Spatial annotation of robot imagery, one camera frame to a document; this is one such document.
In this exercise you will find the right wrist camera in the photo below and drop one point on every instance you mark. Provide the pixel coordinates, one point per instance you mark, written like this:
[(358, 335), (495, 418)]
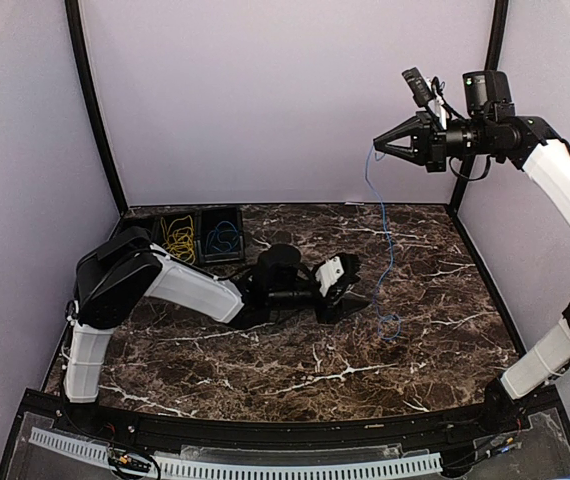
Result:
[(429, 96)]

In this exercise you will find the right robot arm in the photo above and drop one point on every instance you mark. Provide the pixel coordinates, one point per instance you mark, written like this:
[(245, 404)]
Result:
[(492, 128)]

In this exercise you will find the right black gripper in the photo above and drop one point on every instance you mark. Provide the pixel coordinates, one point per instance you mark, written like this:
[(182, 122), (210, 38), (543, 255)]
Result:
[(429, 142)]

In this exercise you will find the black three-compartment tray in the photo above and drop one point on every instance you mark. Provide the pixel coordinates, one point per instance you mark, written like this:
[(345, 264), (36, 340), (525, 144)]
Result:
[(198, 235)]

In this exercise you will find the black front rail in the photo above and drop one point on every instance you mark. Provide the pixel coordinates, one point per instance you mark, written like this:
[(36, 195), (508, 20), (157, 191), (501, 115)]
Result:
[(452, 427)]

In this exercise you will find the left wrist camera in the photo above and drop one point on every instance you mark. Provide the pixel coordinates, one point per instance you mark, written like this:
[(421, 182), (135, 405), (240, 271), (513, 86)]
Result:
[(337, 273)]

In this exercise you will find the left black frame post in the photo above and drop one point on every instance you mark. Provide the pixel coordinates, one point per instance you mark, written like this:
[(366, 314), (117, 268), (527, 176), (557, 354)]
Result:
[(93, 109)]

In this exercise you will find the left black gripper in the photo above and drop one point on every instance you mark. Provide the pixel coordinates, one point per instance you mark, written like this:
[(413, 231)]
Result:
[(332, 313)]

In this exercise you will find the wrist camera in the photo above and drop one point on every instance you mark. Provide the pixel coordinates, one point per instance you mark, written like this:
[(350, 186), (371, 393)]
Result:
[(429, 96), (337, 273)]

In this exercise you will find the white slotted cable duct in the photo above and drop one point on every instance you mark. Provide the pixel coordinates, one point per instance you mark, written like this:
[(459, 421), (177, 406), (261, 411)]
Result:
[(167, 467)]

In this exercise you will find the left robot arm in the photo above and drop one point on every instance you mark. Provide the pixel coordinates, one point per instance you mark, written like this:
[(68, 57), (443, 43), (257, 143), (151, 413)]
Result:
[(114, 277)]

